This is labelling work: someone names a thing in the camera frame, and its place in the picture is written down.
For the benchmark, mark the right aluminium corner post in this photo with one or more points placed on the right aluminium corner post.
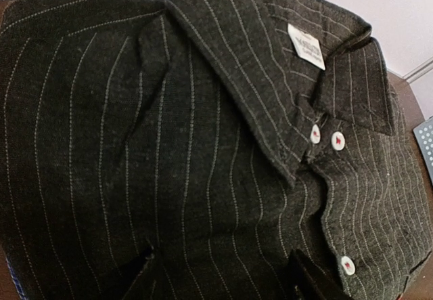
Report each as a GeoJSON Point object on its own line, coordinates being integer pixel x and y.
{"type": "Point", "coordinates": [419, 72]}

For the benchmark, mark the blue checked shirt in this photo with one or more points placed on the blue checked shirt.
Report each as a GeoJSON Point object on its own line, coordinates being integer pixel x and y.
{"type": "Point", "coordinates": [11, 288]}

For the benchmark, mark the light blue perforated plastic basket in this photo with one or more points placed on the light blue perforated plastic basket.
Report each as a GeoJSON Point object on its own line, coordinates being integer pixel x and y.
{"type": "Point", "coordinates": [424, 134]}

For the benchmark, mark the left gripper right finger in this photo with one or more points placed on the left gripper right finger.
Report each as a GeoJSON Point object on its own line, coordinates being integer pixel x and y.
{"type": "Point", "coordinates": [307, 281]}

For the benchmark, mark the black pinstriped long sleeve shirt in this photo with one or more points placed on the black pinstriped long sleeve shirt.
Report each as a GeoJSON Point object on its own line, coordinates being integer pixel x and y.
{"type": "Point", "coordinates": [226, 133]}

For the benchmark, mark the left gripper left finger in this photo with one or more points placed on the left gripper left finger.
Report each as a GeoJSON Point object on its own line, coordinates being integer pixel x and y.
{"type": "Point", "coordinates": [142, 274]}

